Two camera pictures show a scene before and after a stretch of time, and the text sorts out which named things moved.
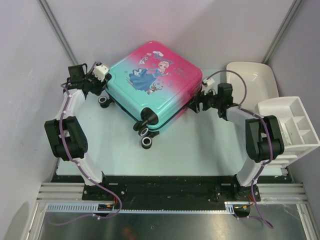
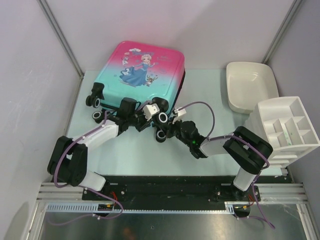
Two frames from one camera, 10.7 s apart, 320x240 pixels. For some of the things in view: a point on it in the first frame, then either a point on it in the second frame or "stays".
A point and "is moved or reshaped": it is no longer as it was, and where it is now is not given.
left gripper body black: [95, 85] → [140, 121]
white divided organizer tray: [297, 131] stays
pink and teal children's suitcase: [154, 84] is moved or reshaped
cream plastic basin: [251, 81] stays
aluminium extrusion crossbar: [73, 192] stays
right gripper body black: [209, 101] → [173, 129]
